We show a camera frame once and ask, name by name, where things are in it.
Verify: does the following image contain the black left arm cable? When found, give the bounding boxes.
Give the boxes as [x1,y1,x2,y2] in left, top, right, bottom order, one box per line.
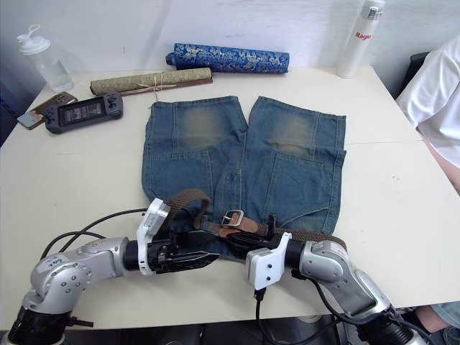
[40,209,149,260]

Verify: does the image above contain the olive fabric scroll with string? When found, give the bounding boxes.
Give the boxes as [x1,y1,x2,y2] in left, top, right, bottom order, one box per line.
[89,67,214,104]

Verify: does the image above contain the black handheld game console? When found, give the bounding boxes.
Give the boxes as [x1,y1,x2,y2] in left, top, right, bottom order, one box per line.
[42,91,125,135]

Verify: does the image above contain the person in white shirt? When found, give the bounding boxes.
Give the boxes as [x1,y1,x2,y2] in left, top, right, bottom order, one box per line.
[395,34,460,198]

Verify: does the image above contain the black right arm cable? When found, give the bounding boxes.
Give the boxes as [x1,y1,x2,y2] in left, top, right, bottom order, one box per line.
[253,278,360,345]

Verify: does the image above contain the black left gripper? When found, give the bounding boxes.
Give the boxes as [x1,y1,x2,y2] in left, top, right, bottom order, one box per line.
[146,229,221,275]

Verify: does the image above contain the black chair back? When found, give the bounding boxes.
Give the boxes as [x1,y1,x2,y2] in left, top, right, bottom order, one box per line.
[394,51,432,100]

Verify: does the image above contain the white insulated flask red print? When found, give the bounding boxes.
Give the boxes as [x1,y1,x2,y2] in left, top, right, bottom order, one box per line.
[335,0,386,80]

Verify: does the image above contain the person's knee in denim shorts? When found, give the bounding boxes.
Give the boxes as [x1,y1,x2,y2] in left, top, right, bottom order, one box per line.
[415,300,460,345]

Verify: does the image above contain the blue patterned scroll box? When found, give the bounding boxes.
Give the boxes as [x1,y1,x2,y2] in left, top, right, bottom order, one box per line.
[165,42,291,75]

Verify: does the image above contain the brown braided belt with buckle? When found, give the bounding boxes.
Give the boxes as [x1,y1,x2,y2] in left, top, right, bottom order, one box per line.
[166,188,349,253]

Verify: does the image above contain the clear plastic shaker bottle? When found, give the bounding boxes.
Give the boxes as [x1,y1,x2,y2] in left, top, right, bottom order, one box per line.
[15,24,75,93]

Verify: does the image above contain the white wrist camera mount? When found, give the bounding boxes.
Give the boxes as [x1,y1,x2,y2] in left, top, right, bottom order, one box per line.
[245,231,293,290]
[136,197,170,277]

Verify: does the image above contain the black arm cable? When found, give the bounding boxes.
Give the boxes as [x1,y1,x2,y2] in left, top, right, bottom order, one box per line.
[253,278,360,345]
[40,209,149,260]

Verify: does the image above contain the smartphone in brown case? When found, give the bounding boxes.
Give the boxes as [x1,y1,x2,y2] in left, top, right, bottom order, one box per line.
[17,91,78,130]

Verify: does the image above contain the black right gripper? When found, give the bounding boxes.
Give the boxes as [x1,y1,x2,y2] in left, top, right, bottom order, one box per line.
[225,213,285,260]

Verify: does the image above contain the blue denim shorts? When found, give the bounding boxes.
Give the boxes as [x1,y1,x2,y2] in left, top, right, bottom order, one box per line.
[141,94,348,262]

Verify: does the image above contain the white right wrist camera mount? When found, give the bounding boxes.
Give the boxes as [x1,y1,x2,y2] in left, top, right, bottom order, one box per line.
[245,231,293,290]

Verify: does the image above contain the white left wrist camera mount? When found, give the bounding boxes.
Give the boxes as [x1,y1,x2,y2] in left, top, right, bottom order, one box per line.
[136,197,170,277]

